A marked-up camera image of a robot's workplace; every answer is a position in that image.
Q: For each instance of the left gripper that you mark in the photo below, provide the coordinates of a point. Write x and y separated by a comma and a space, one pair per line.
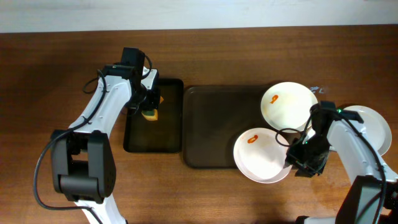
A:
152, 104

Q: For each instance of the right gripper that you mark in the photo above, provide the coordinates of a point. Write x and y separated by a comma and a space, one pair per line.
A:
306, 162

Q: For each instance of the yellow green sponge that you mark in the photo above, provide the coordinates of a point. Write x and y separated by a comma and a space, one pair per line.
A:
151, 115

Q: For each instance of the white plate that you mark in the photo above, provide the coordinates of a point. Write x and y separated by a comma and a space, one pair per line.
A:
260, 155
287, 105

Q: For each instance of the pale green plate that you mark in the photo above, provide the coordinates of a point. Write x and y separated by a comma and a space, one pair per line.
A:
377, 128

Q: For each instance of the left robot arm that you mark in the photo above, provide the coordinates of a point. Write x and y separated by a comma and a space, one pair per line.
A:
83, 166

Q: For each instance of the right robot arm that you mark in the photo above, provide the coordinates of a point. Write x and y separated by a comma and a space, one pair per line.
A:
372, 197

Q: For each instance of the small black tray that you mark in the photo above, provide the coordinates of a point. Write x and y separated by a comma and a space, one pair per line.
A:
163, 135

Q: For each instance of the large brown tray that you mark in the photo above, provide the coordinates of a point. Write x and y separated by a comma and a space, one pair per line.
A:
213, 118

